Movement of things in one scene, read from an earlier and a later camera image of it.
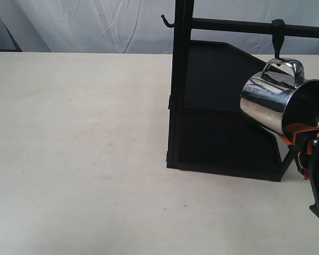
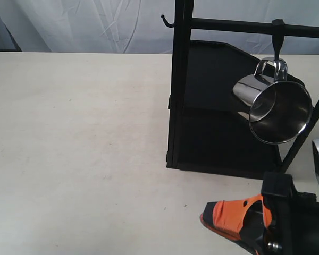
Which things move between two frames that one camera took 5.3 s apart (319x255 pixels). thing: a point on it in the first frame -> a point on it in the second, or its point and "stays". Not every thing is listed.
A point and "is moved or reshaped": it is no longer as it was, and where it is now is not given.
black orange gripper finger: x=302 y=139 -> x=261 y=243
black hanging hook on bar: x=278 y=30 stays
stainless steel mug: x=280 y=97 is moved or reshaped
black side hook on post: x=166 y=22 stays
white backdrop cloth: x=143 y=26 stays
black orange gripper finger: x=290 y=132 -> x=240 y=218
